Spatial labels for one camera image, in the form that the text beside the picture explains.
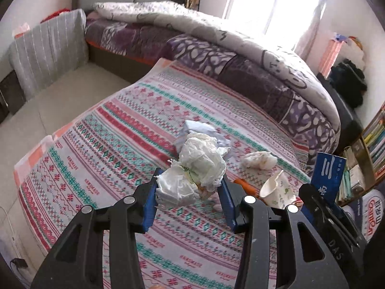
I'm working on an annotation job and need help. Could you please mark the stack of papers and booklets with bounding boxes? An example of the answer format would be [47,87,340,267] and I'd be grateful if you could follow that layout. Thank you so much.
[338,146,366,202]

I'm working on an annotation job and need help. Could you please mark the white cable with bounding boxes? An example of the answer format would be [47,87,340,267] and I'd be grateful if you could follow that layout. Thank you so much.
[0,206,16,242]

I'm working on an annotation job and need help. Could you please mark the dark bed frame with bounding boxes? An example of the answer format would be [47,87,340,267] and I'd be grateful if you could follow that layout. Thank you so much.
[87,40,157,84]

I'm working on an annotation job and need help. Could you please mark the blue snack packet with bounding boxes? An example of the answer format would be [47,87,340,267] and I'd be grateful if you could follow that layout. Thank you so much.
[310,152,345,203]

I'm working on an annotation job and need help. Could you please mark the pale blue paper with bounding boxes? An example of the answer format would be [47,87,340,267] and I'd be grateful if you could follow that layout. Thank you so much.
[174,120,231,158]

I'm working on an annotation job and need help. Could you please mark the black cabinet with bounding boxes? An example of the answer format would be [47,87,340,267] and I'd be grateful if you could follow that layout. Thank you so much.
[316,74,364,155]

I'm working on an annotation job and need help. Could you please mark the white paper cup green print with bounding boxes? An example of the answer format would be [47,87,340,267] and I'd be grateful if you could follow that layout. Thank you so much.
[259,170,297,208]

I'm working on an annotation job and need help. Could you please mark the window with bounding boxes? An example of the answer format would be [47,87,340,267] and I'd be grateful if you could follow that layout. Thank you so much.
[224,0,322,37]

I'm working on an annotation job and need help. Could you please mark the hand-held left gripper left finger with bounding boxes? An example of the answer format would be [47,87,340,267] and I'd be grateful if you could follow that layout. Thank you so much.
[30,168,163,289]

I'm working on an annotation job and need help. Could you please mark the black charger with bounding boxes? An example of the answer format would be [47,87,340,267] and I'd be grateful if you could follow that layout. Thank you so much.
[10,257,29,270]

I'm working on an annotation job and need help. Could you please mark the small crumpled white tissue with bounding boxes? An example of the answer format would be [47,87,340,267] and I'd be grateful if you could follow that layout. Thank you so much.
[241,151,279,170]

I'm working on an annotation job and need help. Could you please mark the grey striped cushion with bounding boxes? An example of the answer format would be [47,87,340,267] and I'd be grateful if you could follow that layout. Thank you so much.
[9,9,90,97]

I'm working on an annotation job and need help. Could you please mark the black clothing pile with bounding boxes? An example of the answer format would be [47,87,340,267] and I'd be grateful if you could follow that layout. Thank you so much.
[329,60,368,108]

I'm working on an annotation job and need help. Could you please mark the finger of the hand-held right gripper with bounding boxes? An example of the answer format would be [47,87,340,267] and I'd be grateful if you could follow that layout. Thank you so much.
[299,183,340,226]

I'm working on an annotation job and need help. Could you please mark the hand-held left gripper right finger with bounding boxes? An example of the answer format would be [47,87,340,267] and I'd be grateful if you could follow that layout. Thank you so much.
[217,175,346,289]

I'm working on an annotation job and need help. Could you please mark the pink striped gift box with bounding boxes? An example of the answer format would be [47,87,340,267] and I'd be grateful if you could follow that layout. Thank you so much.
[320,38,344,78]

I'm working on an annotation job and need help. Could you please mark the purple patterned blanket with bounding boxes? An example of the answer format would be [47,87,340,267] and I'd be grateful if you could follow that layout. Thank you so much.
[84,18,341,157]

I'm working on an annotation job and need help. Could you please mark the red cloth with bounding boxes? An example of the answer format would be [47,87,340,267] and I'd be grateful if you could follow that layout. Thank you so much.
[40,8,73,23]

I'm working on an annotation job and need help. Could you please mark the wooden bookshelf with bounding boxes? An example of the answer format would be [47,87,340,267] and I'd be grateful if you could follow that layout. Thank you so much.
[337,102,385,209]

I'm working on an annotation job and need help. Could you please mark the white orange bundle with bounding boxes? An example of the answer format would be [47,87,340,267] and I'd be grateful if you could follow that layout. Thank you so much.
[341,34,366,67]

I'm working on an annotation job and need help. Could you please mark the row of upright books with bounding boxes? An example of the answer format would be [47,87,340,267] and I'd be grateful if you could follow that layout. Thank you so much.
[362,105,385,175]

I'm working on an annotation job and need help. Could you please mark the pink curtain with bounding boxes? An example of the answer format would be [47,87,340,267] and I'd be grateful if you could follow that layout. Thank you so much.
[293,0,332,61]

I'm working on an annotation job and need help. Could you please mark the large white tissue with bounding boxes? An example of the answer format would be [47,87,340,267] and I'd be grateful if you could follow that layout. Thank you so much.
[155,132,228,210]

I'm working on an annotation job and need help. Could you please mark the patterned striped bedsheet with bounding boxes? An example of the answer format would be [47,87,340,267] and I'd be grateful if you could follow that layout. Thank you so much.
[13,57,312,289]

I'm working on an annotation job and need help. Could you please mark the blue white cardboard box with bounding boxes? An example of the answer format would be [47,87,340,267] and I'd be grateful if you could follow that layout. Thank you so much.
[343,188,385,245]

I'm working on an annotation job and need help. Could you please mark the white printed quilt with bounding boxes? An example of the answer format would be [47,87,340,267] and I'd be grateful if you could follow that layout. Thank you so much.
[92,1,341,145]

